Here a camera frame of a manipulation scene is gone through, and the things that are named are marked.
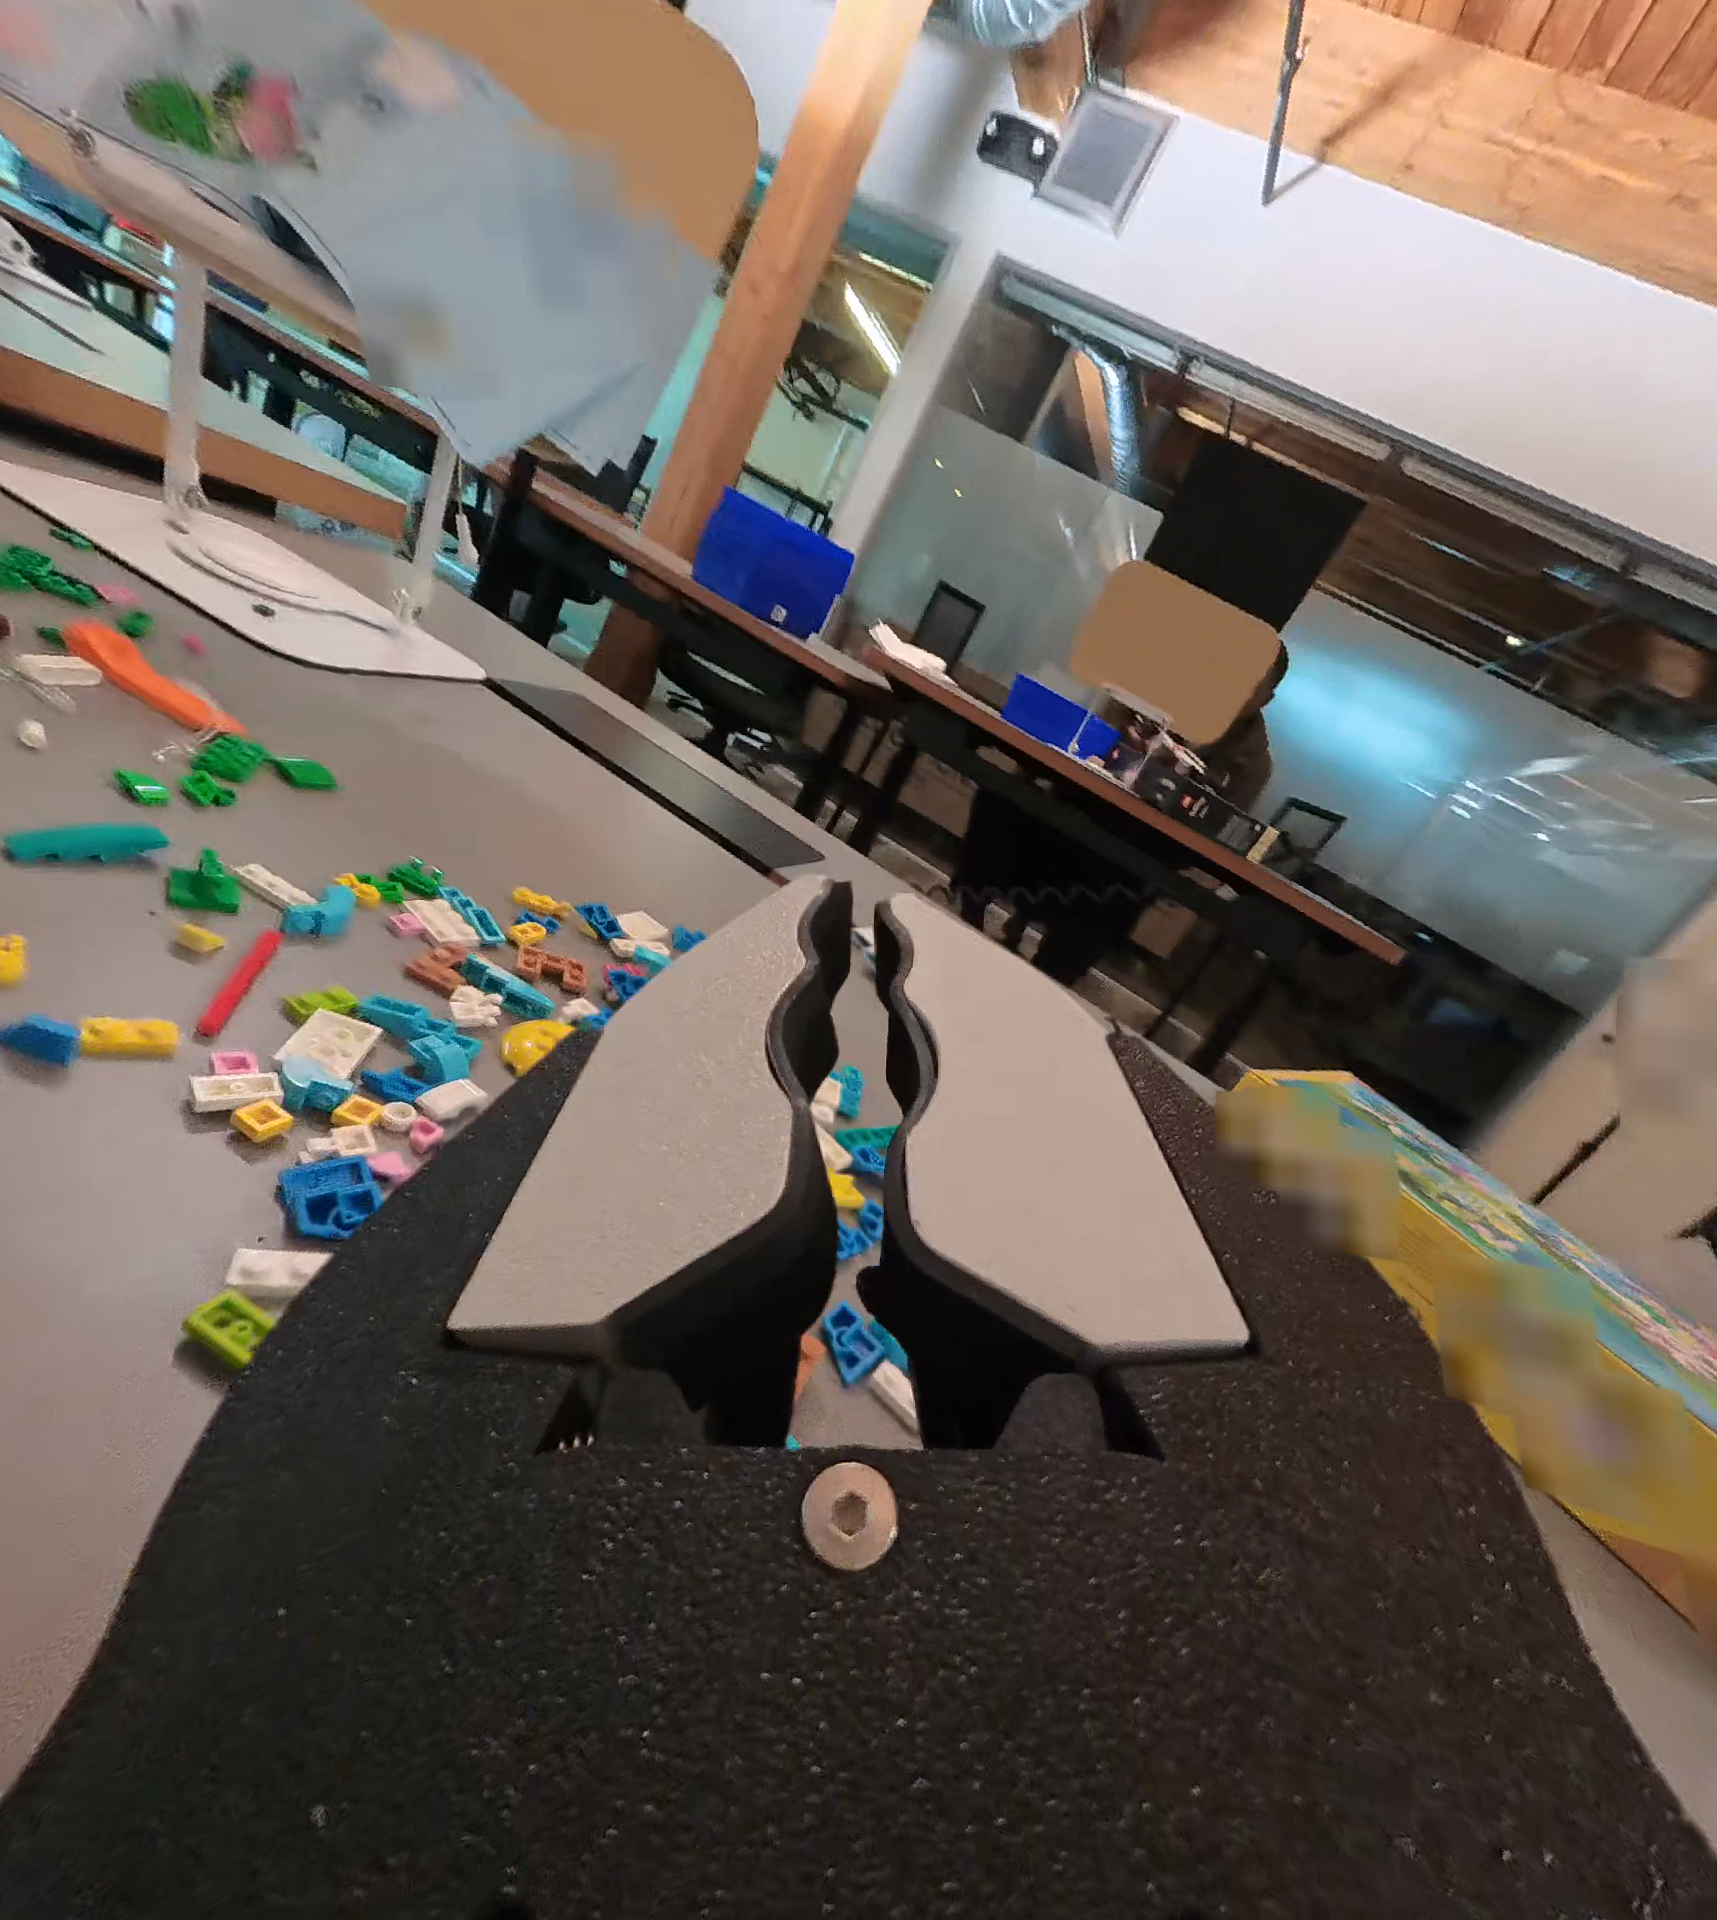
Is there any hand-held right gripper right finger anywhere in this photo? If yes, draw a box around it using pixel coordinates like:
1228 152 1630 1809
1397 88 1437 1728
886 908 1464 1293
860 894 1252 1451

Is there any pile of mixed lego pieces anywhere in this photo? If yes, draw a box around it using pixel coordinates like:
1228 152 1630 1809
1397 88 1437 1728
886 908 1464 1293
0 847 935 1435

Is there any wooden office table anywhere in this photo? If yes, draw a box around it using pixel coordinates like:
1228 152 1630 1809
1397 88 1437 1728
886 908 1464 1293
491 450 896 842
864 645 1407 1082

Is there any white lamp base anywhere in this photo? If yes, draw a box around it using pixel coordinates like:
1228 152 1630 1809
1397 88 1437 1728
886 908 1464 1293
0 126 489 683

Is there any air vent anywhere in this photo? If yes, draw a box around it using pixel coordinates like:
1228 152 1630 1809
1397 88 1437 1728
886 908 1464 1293
1040 82 1180 229

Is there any large blue plastic bin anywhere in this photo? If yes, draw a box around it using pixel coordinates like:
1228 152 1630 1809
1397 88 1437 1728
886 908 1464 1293
692 487 857 640

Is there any black lego box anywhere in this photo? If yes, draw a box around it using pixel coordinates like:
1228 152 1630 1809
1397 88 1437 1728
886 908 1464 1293
1152 772 1273 858

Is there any open light blue booklet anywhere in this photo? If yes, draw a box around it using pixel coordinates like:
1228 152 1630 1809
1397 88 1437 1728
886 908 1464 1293
78 0 724 468

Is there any black pleated cable sleeve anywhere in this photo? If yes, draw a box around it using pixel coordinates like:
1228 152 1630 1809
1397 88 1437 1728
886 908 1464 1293
955 786 1146 992

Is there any black table cable cover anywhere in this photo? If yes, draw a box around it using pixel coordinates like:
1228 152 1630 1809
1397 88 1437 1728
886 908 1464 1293
491 678 823 876

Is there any wooden pillar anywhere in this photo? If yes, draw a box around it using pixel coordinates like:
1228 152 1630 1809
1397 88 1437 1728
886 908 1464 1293
589 0 935 701

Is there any orange brick separator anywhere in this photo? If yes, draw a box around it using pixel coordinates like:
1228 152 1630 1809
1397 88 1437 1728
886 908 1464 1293
63 618 245 738

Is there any red lego rod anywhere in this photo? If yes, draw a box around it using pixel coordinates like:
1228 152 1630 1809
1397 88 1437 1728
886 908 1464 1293
195 931 283 1042

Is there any clear acrylic case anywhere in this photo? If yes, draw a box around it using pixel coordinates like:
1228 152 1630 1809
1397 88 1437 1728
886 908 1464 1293
1083 683 1192 782

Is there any black wall panel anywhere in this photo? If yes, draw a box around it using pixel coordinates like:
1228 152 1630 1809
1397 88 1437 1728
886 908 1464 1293
1143 434 1368 632

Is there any yellow lego box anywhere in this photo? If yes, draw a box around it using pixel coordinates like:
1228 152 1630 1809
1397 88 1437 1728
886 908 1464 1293
1219 1069 1717 1698

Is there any teal curved lego piece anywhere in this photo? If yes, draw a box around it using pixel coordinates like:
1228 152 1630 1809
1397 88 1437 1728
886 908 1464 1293
0 823 173 866

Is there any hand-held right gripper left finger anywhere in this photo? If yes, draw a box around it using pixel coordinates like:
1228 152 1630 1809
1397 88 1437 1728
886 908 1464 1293
444 876 854 1447

